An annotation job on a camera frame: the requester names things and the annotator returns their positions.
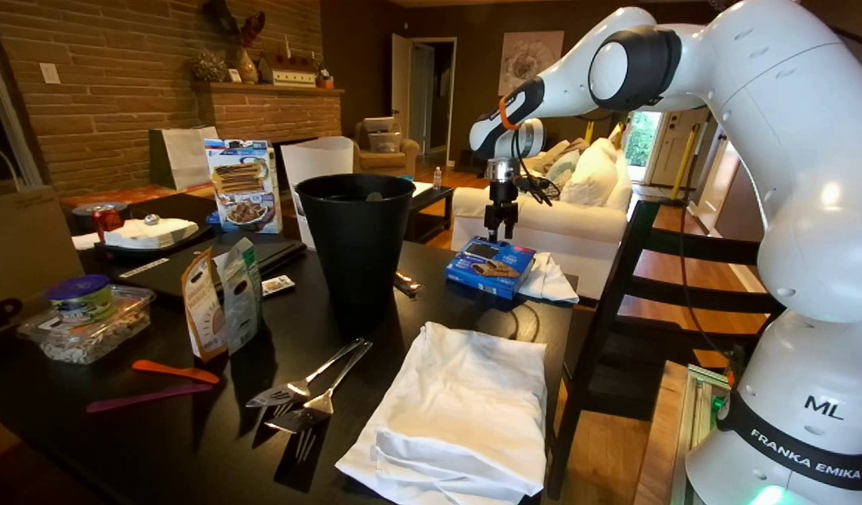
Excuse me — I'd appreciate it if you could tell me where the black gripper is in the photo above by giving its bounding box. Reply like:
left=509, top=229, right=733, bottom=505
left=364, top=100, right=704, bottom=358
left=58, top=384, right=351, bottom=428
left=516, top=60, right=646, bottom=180
left=482, top=156, right=528, bottom=247

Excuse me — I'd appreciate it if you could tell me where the blue cardboard box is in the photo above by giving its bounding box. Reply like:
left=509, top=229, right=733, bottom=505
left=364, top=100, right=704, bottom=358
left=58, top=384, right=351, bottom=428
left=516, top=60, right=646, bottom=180
left=443, top=236, right=538, bottom=310

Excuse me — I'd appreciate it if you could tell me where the small wrapped candy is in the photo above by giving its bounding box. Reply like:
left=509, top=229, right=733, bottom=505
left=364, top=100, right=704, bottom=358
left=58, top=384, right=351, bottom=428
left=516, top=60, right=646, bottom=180
left=257, top=272, right=301, bottom=302

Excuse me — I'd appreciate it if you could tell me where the cereal box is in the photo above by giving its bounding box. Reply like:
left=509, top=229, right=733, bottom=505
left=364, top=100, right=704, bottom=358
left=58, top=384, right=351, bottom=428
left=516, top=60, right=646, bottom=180
left=201, top=137, right=285, bottom=236

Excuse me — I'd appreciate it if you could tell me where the small white folded napkin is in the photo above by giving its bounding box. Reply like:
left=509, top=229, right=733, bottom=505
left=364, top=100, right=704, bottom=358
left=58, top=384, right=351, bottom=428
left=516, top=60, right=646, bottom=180
left=516, top=251, right=580, bottom=310

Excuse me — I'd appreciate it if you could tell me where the dark coffee table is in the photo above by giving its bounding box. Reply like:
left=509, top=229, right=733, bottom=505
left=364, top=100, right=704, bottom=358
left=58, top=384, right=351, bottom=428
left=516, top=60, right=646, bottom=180
left=403, top=180, right=458, bottom=245

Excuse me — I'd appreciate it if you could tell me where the white sofa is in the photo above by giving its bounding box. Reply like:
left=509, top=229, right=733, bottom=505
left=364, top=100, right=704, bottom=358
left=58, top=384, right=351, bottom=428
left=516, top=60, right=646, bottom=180
left=445, top=137, right=639, bottom=304

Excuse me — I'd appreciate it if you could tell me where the brown armchair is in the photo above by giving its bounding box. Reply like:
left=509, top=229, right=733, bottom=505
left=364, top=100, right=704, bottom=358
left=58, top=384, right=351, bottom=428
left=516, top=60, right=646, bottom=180
left=354, top=115, right=424, bottom=180

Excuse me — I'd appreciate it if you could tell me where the black waste bin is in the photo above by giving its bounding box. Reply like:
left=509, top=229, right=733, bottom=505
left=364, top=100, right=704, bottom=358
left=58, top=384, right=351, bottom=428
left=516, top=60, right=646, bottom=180
left=294, top=173, right=419, bottom=323

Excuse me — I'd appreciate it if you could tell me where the black wooden chair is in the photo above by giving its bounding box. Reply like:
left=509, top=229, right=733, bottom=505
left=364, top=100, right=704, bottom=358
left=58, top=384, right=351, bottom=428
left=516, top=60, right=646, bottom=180
left=548, top=194, right=781, bottom=474

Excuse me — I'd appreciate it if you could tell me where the large white folded cloth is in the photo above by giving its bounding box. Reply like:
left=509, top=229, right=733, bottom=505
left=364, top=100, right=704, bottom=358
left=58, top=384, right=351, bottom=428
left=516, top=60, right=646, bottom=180
left=333, top=321, right=549, bottom=505

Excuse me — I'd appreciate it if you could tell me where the metal serving fork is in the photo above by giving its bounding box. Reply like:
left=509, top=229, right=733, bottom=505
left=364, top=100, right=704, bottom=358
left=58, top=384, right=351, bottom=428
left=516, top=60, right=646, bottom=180
left=301, top=344, right=375, bottom=425

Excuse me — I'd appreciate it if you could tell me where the green white snack pouch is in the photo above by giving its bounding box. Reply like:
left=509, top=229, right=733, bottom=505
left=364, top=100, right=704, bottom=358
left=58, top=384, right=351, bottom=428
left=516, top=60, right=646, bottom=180
left=214, top=236, right=263, bottom=355

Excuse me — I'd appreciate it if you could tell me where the brown white snack pouch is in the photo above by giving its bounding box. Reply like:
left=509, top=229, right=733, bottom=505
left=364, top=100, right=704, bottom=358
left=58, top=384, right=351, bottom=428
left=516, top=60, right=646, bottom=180
left=177, top=251, right=229, bottom=365

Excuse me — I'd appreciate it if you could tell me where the white paper bag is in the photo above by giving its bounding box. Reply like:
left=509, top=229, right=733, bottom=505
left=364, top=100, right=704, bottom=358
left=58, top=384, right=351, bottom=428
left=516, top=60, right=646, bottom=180
left=158, top=123, right=222, bottom=191

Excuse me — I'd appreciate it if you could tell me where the dried flower mantel decoration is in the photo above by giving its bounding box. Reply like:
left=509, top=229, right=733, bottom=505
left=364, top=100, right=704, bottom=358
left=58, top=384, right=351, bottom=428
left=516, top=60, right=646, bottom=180
left=200, top=0, right=270, bottom=87

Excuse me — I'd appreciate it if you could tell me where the white covered dish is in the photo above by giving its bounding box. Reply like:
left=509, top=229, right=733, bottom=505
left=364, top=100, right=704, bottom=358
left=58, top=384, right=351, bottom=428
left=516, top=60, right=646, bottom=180
left=100, top=213, right=204, bottom=254

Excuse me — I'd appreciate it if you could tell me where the orange stick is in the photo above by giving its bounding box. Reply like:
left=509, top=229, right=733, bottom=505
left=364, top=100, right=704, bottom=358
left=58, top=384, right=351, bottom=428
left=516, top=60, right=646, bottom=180
left=130, top=358, right=224, bottom=390

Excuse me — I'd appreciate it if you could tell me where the clear plastic food container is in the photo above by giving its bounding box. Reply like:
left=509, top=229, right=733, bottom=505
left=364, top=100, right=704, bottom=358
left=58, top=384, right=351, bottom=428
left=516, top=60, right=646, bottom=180
left=17, top=282, right=158, bottom=369

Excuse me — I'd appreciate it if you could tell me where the brown paper bag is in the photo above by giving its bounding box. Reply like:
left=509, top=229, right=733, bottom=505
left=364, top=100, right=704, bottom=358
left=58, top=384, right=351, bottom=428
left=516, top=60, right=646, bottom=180
left=0, top=180, right=87, bottom=304

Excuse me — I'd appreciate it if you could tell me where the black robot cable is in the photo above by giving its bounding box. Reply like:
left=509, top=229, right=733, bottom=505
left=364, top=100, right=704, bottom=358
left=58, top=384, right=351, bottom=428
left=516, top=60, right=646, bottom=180
left=490, top=94, right=565, bottom=212

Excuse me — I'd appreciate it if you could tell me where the framed wall art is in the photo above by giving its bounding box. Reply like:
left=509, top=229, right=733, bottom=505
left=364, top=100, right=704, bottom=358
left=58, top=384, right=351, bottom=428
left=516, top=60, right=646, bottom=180
left=497, top=28, right=566, bottom=100

